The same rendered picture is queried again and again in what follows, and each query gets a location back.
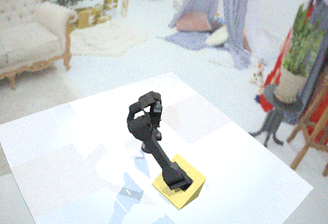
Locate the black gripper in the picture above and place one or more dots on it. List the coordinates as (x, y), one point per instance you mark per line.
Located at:
(155, 122)

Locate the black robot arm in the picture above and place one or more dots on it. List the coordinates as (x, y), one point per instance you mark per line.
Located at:
(141, 129)

